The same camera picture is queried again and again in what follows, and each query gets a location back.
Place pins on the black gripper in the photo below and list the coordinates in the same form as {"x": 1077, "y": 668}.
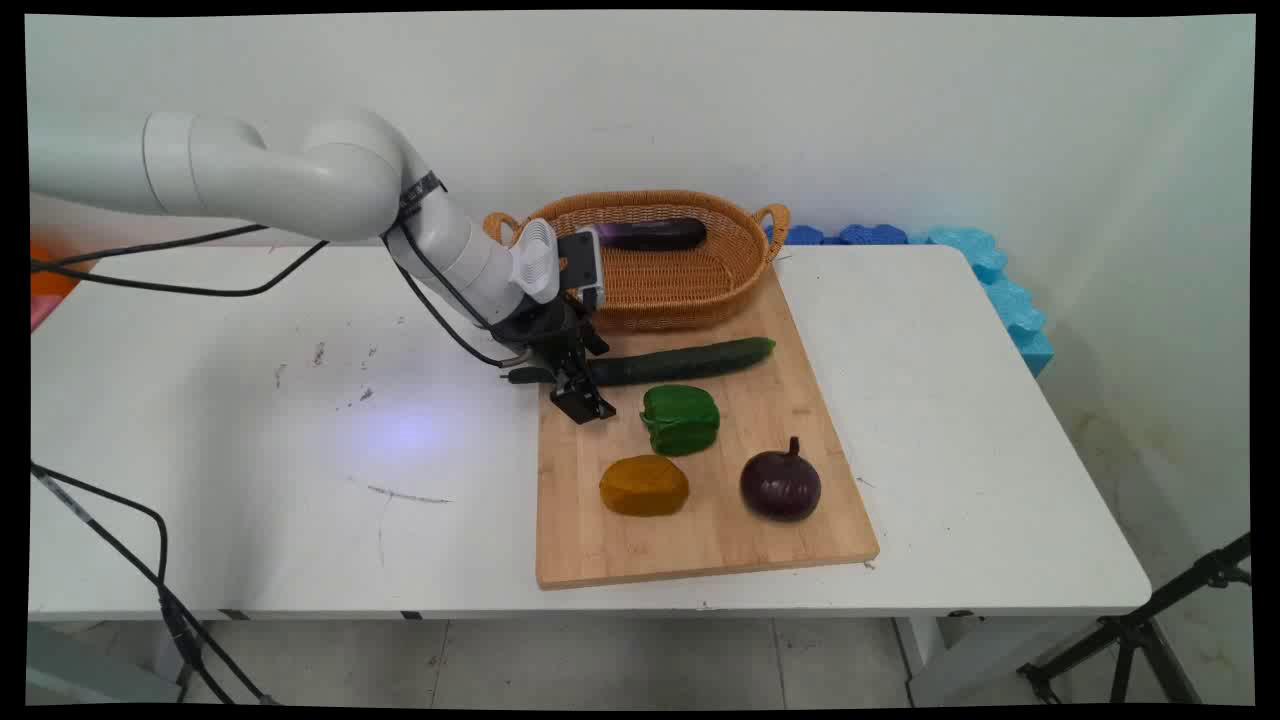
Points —
{"x": 545, "y": 335}

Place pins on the green bell pepper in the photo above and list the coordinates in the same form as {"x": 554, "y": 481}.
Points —
{"x": 680, "y": 420}

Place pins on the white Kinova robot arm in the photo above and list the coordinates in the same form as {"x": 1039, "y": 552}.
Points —
{"x": 300, "y": 175}

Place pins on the long green cucumber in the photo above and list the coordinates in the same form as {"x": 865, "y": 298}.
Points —
{"x": 690, "y": 360}

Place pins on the woven wicker basket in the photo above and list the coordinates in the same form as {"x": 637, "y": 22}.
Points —
{"x": 690, "y": 275}

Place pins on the wooden cutting board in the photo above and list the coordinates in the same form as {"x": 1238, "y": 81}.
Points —
{"x": 700, "y": 540}

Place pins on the long purple eggplant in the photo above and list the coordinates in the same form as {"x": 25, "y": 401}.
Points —
{"x": 655, "y": 234}

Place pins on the round purple onion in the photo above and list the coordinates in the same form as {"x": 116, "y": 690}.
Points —
{"x": 781, "y": 485}

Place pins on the dark blue foam mat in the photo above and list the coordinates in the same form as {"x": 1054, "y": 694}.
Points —
{"x": 860, "y": 235}

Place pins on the light blue foam mat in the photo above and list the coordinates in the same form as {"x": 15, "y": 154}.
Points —
{"x": 1010, "y": 300}

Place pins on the white table leg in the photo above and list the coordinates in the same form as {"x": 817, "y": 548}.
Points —
{"x": 945, "y": 655}

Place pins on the orange foam piece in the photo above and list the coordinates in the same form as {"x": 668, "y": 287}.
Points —
{"x": 48, "y": 270}

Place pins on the black tripod stand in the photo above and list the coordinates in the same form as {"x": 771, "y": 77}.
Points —
{"x": 1130, "y": 630}

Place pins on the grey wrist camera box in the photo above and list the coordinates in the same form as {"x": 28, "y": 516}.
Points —
{"x": 583, "y": 262}

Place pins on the grey table frame leg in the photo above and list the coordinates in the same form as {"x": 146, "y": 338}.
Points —
{"x": 90, "y": 670}

